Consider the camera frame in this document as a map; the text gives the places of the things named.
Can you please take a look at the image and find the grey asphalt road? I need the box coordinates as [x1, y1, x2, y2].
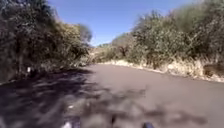
[0, 63, 224, 128]

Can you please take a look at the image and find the row of trees and bushes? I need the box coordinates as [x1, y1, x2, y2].
[0, 0, 94, 84]
[90, 0, 224, 78]

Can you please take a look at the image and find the robot's own part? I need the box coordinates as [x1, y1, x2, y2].
[142, 122, 155, 128]
[63, 117, 82, 128]

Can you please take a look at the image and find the dry grass verge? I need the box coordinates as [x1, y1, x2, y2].
[98, 59, 224, 83]

